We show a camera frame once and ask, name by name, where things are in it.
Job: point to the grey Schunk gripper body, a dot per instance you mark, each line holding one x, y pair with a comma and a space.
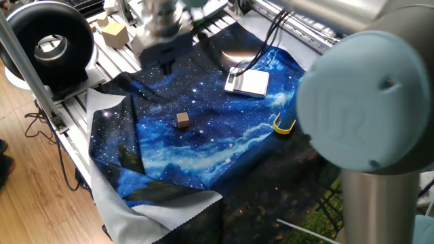
166, 51

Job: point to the small wooden block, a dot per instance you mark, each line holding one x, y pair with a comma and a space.
183, 120

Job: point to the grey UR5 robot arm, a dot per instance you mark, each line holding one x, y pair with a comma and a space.
366, 101

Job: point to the silver digital pocket scale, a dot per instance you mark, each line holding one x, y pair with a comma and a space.
249, 83

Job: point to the large wooden cube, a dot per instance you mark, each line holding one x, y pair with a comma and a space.
115, 35

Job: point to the medium wooden cube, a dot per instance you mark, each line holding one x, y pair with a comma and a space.
102, 20

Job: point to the tiny wooden cube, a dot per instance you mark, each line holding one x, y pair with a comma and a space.
93, 28

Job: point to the galaxy print cloth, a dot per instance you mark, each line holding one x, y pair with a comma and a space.
203, 152

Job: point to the yellow U-shaped plastic clip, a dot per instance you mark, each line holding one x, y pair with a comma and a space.
281, 130

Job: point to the black round fan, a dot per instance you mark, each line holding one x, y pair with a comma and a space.
20, 34

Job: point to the dark shoe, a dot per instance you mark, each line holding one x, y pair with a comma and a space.
5, 166

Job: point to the white thin rod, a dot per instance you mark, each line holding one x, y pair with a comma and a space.
305, 232

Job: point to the aluminium profile rail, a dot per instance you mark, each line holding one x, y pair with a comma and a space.
298, 30

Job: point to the aluminium frame post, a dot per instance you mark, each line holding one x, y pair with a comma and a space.
30, 74

